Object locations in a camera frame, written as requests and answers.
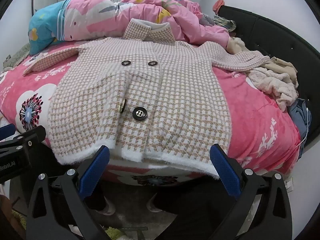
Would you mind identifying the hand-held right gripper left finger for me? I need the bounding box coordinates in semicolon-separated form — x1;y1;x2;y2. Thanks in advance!
25;144;110;240

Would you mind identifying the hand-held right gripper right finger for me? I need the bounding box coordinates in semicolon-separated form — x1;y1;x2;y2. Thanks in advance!
209;144;293;240

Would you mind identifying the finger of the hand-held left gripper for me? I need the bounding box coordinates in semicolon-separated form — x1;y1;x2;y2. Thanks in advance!
0;124;16;138
0;126;47;167

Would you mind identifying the beige houndstooth coat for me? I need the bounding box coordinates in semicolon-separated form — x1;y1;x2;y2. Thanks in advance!
23;19;272;179

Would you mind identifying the pink slipper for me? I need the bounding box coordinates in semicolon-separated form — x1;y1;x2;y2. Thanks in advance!
96;197;116;215

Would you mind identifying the pink floral bed blanket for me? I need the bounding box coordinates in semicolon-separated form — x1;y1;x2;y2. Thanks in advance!
0;39;304;187

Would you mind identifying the grey fluffy cloth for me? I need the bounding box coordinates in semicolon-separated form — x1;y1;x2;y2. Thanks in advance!
2;44;32;69

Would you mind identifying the blue denim garment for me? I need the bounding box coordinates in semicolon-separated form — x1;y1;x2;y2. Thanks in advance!
287;99;313;155

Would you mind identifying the beige garment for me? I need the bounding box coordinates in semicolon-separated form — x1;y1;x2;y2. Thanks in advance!
226;37;299;88

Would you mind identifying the black padded headboard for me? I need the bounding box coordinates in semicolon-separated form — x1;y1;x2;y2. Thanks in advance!
217;5;320;155

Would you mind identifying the green patterned cloth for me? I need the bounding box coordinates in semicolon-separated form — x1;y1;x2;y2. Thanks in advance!
214;15;237;32

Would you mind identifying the pink printed quilt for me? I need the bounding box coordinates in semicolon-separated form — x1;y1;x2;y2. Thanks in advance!
28;0;230;55

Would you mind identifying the orange cloth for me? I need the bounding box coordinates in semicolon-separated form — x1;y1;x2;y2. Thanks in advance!
212;0;225;14

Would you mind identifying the white cable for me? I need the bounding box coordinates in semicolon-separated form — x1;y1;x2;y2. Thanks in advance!
295;107;310;150

